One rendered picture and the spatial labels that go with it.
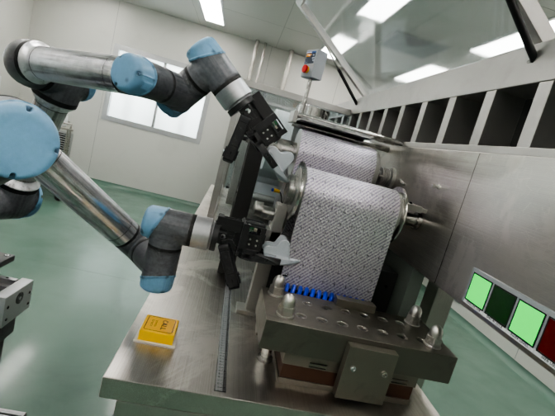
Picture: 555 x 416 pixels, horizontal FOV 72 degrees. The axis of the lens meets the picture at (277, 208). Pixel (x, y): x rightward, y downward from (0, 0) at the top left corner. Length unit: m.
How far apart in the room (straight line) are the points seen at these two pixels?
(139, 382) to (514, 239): 0.68
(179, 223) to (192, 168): 5.64
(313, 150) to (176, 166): 5.49
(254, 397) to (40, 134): 0.57
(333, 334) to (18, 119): 0.64
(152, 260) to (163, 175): 5.71
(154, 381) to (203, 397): 0.09
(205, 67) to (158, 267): 0.45
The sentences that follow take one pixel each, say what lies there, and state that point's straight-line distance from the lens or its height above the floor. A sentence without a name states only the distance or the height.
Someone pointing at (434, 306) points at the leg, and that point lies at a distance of 1.24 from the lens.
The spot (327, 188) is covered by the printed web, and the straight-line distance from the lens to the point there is 0.90.
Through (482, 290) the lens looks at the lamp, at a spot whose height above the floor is 1.19.
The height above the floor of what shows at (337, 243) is 1.16.
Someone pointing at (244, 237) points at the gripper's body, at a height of 1.13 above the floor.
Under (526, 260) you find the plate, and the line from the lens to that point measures 0.74.
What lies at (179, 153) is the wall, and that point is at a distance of 6.50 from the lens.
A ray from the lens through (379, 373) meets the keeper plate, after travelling 0.83.
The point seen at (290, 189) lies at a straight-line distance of 0.90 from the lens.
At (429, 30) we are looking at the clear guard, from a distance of 1.20.
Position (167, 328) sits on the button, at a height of 0.92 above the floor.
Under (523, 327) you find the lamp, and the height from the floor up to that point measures 1.18.
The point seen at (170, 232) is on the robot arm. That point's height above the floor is 1.11.
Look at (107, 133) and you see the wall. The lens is 6.75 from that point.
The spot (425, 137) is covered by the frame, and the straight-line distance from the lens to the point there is 1.23.
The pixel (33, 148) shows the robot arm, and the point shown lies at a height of 1.24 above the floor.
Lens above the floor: 1.35
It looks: 9 degrees down
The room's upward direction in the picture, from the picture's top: 15 degrees clockwise
